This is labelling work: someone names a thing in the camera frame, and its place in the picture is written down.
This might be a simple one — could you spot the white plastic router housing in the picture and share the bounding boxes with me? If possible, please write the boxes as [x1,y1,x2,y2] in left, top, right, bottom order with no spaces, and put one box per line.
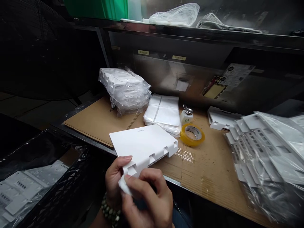
[109,124,179,179]

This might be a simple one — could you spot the stack of bagged white housings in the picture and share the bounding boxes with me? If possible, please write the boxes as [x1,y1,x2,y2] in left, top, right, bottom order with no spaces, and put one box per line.
[98,67,152,117]

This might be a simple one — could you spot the person's right hand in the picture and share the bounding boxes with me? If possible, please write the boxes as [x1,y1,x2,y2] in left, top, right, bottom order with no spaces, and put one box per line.
[120,169,176,228]

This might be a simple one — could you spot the metal workbench shelf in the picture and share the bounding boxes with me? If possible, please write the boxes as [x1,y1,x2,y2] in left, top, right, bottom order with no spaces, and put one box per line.
[72,17,304,116]

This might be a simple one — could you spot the translucent white container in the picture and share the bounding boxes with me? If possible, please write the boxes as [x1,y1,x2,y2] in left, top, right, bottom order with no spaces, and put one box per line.
[127,0,143,21]

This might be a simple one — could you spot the pile of bagged white housings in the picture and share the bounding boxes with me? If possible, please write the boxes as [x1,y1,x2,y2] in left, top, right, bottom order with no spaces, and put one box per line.
[223,111,304,226]

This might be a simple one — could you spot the colourful sticker sheet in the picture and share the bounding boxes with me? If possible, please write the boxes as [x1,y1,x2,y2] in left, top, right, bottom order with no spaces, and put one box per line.
[201,62,256,99]

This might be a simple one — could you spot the black plastic crate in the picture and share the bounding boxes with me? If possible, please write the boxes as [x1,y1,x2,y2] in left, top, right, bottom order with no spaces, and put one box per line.
[0,113,97,228]

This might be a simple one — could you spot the heap of white housings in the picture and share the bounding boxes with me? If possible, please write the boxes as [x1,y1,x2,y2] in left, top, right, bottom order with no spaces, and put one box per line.
[0,159,70,222]

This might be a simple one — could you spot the crumpled clear plastic bag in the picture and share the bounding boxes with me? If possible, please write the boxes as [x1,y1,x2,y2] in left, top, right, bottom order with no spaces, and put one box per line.
[149,3,201,27]

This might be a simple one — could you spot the person's left hand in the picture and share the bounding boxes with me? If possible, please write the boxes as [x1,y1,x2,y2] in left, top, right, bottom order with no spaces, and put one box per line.
[105,155,133,210]

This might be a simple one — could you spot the small white wipe cloth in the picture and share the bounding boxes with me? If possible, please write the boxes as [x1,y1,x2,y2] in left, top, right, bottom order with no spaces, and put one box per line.
[117,175,133,197]

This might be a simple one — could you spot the green plastic crate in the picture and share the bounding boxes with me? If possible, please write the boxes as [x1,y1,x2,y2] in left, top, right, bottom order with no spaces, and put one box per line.
[65,0,129,20]

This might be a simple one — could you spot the person's legs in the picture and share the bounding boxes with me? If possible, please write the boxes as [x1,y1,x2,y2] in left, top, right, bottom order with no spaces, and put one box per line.
[171,200,194,228]

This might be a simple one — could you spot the taped brown cardboard sheet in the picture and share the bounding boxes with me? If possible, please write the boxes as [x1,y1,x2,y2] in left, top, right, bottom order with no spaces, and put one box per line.
[133,108,282,228]

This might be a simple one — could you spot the yellow tape roll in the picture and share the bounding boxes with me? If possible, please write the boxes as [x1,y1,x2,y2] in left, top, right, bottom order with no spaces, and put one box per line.
[179,123,206,147]

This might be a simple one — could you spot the clear document pouch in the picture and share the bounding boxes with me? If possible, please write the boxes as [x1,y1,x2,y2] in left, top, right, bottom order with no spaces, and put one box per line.
[176,72,191,92]

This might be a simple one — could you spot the stack of flat clear bags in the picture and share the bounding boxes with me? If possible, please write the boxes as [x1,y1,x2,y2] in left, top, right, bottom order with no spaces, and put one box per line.
[143,93,182,138]

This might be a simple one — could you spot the white pump dispenser bottle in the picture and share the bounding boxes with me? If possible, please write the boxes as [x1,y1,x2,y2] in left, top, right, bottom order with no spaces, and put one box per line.
[180,103,193,126]

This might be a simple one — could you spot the unbagged white housing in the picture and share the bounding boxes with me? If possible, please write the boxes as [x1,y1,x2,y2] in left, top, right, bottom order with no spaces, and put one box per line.
[207,106,245,131]

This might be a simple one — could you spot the plain brown cardboard sheet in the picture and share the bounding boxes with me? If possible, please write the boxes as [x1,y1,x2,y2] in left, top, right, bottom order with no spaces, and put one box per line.
[62,96,149,148]

